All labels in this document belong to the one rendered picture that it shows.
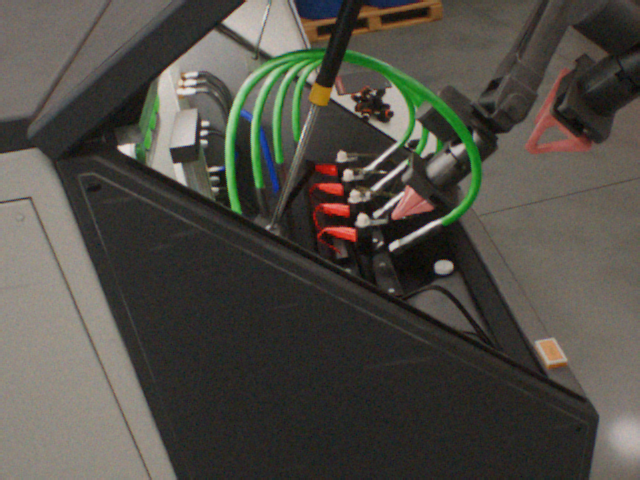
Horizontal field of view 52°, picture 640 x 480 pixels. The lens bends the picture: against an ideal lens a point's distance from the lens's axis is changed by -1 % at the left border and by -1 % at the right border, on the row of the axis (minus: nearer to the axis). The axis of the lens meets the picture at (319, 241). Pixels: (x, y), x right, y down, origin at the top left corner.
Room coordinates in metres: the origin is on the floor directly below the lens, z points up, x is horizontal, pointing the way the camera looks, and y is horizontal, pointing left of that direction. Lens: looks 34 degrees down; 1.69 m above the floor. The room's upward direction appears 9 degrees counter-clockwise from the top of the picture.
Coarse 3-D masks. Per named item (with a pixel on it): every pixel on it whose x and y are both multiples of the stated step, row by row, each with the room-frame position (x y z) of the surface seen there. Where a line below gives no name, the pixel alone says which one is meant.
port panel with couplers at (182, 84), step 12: (168, 72) 1.09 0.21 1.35; (180, 72) 1.20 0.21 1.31; (192, 72) 1.20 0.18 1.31; (180, 84) 1.15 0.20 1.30; (192, 84) 1.15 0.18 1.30; (180, 96) 1.10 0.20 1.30; (180, 108) 1.10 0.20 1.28; (204, 120) 1.21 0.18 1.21; (204, 132) 1.15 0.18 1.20; (204, 144) 1.11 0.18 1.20; (216, 168) 1.20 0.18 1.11; (216, 180) 1.15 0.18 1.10; (216, 192) 1.11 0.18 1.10
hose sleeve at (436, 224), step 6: (432, 222) 0.81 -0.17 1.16; (438, 222) 0.80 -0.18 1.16; (420, 228) 0.81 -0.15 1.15; (426, 228) 0.80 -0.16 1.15; (432, 228) 0.80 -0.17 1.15; (438, 228) 0.79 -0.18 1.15; (444, 228) 0.79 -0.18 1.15; (408, 234) 0.82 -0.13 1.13; (414, 234) 0.81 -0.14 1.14; (420, 234) 0.81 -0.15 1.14; (426, 234) 0.80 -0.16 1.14; (432, 234) 0.80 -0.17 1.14; (402, 240) 0.82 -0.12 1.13; (408, 240) 0.81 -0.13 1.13; (414, 240) 0.81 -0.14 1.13; (420, 240) 0.81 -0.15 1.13; (402, 246) 0.81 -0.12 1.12; (408, 246) 0.81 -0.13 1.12
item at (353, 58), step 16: (320, 48) 0.85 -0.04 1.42; (272, 64) 0.87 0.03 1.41; (368, 64) 0.83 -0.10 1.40; (384, 64) 0.82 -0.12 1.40; (256, 80) 0.88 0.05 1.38; (400, 80) 0.81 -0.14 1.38; (240, 96) 0.89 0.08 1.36; (432, 96) 0.80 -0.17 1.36; (240, 112) 0.90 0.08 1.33; (448, 112) 0.79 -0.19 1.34; (464, 128) 0.79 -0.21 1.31; (464, 144) 0.78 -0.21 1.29; (480, 160) 0.78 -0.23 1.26; (480, 176) 0.78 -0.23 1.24; (240, 208) 0.91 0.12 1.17; (464, 208) 0.78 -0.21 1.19; (448, 224) 0.79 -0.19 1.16
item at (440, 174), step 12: (408, 156) 0.94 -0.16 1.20; (420, 156) 0.94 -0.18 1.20; (444, 156) 0.89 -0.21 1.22; (408, 168) 0.90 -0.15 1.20; (420, 168) 0.90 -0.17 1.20; (432, 168) 0.89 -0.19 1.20; (444, 168) 0.88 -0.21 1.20; (456, 168) 0.87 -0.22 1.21; (420, 180) 0.88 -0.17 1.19; (432, 180) 0.88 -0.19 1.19; (444, 180) 0.88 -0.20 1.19; (456, 180) 0.88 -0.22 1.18; (444, 192) 0.88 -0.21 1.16; (456, 192) 0.91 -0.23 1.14; (456, 204) 0.87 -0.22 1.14
